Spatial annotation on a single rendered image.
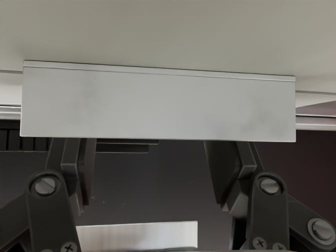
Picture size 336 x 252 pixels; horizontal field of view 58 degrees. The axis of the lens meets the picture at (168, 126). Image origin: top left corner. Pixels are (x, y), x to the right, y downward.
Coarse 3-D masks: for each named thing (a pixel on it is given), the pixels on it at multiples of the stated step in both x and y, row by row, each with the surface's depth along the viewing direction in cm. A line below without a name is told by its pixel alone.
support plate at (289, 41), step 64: (0, 0) 5; (64, 0) 5; (128, 0) 5; (192, 0) 5; (256, 0) 5; (320, 0) 5; (0, 64) 9; (128, 64) 9; (192, 64) 9; (256, 64) 9; (320, 64) 9
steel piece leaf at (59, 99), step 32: (32, 64) 9; (64, 64) 9; (96, 64) 9; (32, 96) 9; (64, 96) 9; (96, 96) 9; (128, 96) 9; (160, 96) 9; (192, 96) 9; (224, 96) 10; (256, 96) 10; (288, 96) 10; (32, 128) 9; (64, 128) 9; (96, 128) 9; (128, 128) 9; (160, 128) 9; (192, 128) 9; (224, 128) 10; (256, 128) 10; (288, 128) 10
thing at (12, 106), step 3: (0, 105) 21; (3, 105) 21; (6, 105) 21; (9, 105) 21; (12, 105) 21; (15, 105) 21; (18, 105) 21; (12, 108) 21; (15, 108) 21; (18, 108) 21
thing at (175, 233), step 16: (112, 224) 21; (128, 224) 21; (144, 224) 22; (160, 224) 22; (176, 224) 22; (192, 224) 23; (80, 240) 21; (96, 240) 21; (112, 240) 21; (128, 240) 21; (144, 240) 22; (160, 240) 22; (176, 240) 22; (192, 240) 22
